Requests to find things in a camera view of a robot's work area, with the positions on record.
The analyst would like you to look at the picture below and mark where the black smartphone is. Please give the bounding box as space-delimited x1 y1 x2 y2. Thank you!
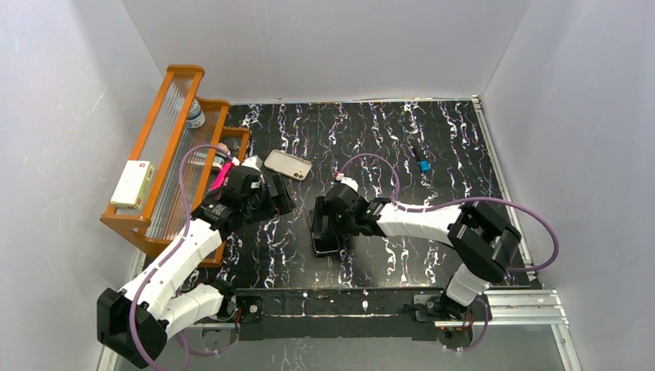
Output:
307 209 342 257

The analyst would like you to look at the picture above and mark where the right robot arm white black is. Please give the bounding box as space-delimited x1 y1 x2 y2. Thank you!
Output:
308 179 521 311

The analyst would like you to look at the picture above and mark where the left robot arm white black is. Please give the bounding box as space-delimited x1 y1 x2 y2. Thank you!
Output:
97 165 295 369

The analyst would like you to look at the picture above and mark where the beige phone case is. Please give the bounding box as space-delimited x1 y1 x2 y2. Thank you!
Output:
263 149 312 182

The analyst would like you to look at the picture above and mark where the small pink white item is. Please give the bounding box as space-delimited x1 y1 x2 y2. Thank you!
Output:
217 143 231 157

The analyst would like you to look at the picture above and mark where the orange wooden shelf rack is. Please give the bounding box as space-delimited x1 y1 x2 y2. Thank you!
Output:
100 64 251 259

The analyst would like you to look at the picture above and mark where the white blue bottle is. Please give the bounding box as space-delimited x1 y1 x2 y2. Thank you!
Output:
185 99 206 129

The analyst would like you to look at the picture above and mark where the blue black marker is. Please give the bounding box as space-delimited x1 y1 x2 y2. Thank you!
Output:
411 145 431 174

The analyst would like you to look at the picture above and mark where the white red box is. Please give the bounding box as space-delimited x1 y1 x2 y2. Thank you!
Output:
110 160 156 210

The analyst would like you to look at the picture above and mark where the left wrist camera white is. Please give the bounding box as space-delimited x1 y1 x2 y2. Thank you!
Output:
231 155 263 172

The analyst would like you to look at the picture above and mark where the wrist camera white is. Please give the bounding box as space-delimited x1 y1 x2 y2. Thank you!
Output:
335 173 358 192
231 155 263 172

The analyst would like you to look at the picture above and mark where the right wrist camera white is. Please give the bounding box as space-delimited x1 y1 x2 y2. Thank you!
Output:
335 173 358 192

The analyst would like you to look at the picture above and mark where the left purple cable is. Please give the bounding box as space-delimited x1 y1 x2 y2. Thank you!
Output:
127 145 242 371

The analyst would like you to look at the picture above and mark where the purple cable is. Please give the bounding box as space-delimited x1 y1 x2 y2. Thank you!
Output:
334 153 560 354
127 145 242 371

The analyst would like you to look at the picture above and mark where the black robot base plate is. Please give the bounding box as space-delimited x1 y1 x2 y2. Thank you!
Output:
186 288 492 342

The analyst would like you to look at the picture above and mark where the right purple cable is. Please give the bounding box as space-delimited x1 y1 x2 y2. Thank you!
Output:
334 153 560 354

